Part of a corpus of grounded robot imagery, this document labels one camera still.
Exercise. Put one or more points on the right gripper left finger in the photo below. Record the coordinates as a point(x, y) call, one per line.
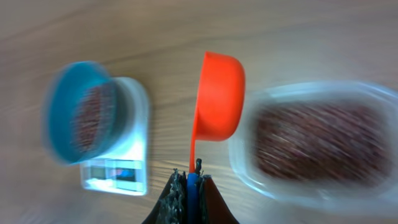
point(171, 205)

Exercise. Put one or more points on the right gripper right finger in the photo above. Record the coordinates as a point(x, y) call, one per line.
point(212, 207)

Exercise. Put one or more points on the red measuring scoop blue handle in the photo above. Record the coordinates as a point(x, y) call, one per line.
point(218, 109)

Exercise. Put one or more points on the white digital kitchen scale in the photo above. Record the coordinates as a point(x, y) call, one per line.
point(123, 168)

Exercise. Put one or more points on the red beans in bowl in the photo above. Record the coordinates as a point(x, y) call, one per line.
point(92, 118)

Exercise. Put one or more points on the blue metal bowl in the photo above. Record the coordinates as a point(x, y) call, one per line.
point(60, 106)

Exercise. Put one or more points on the clear plastic container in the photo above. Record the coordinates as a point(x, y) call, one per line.
point(378, 201)

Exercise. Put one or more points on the red azuki beans in container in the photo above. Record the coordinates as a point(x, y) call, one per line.
point(342, 141)

